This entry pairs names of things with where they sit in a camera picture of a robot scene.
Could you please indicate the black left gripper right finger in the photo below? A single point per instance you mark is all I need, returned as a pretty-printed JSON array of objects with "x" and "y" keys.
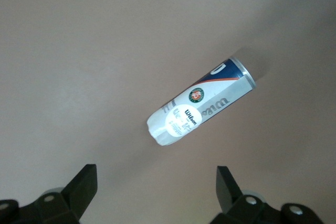
[{"x": 236, "y": 205}]

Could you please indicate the brown table mat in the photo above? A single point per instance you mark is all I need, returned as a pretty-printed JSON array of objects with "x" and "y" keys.
[{"x": 78, "y": 51}]

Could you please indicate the white blue tennis ball can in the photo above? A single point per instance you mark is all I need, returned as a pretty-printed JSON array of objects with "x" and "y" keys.
[{"x": 197, "y": 103}]

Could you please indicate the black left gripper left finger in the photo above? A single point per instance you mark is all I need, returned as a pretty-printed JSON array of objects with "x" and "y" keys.
[{"x": 73, "y": 200}]

